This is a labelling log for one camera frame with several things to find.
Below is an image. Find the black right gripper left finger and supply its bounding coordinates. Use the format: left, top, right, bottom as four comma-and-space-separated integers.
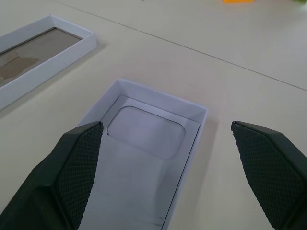
0, 121, 104, 230

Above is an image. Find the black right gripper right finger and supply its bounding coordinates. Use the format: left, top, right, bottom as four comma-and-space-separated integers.
230, 120, 307, 230

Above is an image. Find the white box base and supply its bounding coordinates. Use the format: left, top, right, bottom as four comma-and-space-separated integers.
75, 78, 208, 230

